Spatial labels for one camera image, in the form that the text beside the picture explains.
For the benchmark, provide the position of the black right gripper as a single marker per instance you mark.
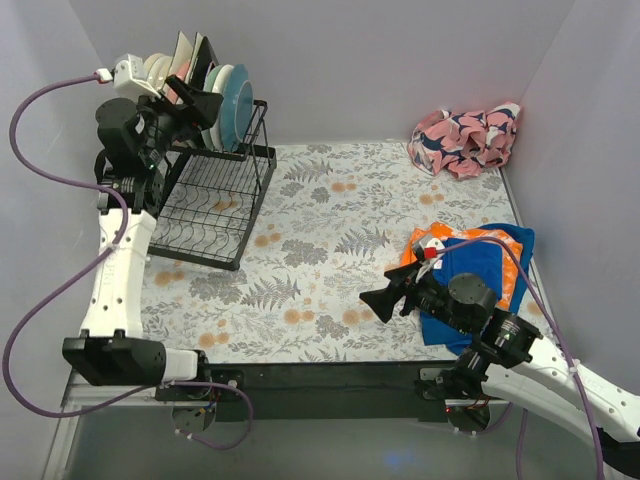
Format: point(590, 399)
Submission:
point(404, 290)

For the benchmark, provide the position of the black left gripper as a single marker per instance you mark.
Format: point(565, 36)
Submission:
point(176, 110)

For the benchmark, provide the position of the white blue striped plate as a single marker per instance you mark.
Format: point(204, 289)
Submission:
point(219, 87)

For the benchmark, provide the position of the teal scalloped plate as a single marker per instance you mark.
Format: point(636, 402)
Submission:
point(237, 108)

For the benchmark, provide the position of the mint green plate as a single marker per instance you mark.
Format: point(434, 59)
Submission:
point(210, 79)

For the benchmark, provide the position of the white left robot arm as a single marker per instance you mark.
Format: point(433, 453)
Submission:
point(111, 348)

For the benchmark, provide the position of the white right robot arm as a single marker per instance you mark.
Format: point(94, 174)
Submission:
point(510, 358)

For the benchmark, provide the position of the pink round plate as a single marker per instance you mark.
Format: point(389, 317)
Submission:
point(181, 73)

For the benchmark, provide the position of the white green rimmed plate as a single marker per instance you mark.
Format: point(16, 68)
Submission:
point(159, 71)

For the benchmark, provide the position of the black square plate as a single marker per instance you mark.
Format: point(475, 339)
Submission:
point(203, 60)

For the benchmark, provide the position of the cream square plate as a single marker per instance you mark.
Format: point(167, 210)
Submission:
point(183, 52)

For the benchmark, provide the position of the cream round plate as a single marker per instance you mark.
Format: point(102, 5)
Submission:
point(149, 64)

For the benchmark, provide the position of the floral table mat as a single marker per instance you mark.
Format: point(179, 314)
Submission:
point(334, 219)

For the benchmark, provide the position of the blue cloth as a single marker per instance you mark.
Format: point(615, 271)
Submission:
point(437, 333)

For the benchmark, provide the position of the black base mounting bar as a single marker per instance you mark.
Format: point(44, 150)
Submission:
point(345, 390)

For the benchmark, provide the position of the orange white cloth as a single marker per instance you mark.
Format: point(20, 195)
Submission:
point(497, 266)

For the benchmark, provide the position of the pink navy patterned cloth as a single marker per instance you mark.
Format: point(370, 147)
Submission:
point(464, 144)

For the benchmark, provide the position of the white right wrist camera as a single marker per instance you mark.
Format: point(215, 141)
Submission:
point(428, 251)

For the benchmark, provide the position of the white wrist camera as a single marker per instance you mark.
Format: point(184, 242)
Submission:
point(428, 251)
point(129, 78)

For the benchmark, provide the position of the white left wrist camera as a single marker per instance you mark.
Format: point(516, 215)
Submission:
point(129, 78)

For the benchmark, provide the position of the black wire dish rack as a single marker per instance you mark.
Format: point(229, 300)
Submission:
point(208, 216)

